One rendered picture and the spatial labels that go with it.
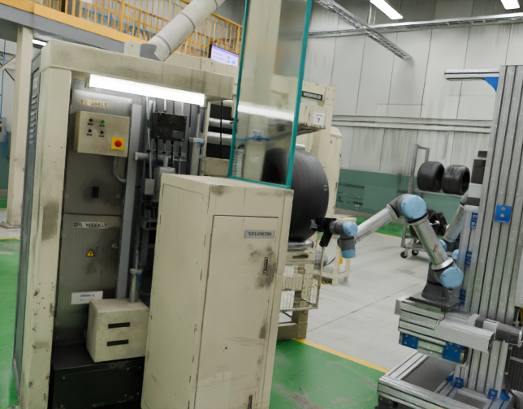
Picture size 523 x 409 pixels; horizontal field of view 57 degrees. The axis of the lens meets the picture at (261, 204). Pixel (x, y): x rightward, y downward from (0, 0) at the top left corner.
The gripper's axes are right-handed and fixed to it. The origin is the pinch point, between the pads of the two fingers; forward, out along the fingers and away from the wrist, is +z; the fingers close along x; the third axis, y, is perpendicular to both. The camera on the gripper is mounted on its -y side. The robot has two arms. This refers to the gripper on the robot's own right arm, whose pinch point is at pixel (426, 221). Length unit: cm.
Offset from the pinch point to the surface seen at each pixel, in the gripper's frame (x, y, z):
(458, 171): 359, 1, 276
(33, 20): -220, -227, 531
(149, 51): -194, -111, 19
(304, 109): -91, -82, 23
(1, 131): -277, -75, 925
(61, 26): -182, -226, 549
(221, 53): 8, -175, 390
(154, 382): -215, 49, -39
